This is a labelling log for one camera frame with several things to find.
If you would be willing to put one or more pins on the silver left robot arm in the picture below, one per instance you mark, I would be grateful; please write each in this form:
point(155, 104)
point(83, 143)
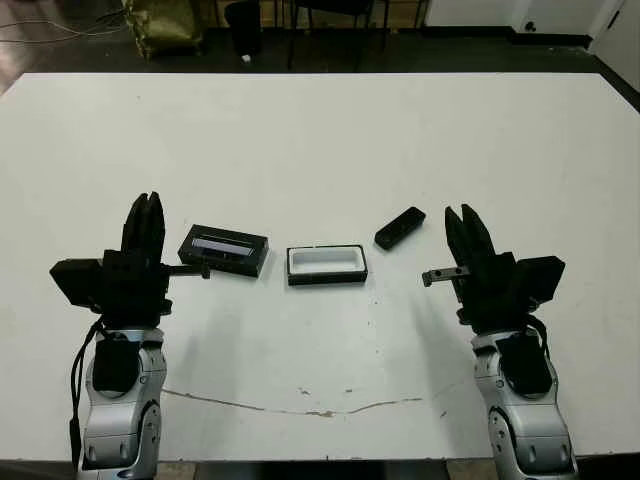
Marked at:
point(125, 430)

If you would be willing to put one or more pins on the slim black camera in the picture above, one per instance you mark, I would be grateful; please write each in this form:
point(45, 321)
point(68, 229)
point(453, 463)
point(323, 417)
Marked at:
point(400, 227)

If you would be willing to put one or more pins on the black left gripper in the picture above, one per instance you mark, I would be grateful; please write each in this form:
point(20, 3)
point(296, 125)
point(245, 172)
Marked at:
point(130, 290)

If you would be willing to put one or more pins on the black box white lining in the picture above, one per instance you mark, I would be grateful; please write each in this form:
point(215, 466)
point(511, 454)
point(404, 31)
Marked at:
point(327, 265)

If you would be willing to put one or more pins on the black mesh chair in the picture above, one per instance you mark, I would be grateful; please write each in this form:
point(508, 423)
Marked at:
point(335, 7)

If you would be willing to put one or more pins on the small black round object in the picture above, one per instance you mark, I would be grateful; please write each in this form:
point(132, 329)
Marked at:
point(530, 26)

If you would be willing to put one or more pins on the olive green sack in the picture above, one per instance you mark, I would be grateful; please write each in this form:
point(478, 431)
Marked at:
point(165, 25)

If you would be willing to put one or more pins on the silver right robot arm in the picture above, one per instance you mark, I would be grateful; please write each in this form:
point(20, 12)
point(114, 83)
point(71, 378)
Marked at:
point(530, 430)

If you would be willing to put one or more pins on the black right wrist camera housing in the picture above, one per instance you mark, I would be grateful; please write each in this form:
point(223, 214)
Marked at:
point(542, 277)

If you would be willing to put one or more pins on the black box lid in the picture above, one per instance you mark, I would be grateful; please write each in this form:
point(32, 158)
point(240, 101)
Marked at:
point(225, 250)

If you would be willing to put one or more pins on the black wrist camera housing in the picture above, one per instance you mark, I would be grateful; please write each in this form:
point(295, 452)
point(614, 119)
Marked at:
point(75, 282)
point(542, 277)

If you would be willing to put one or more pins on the black left wrist camera housing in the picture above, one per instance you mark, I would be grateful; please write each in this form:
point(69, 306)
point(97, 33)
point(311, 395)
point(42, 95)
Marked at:
point(75, 282)

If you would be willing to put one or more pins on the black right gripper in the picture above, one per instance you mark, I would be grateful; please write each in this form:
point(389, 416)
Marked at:
point(492, 295)

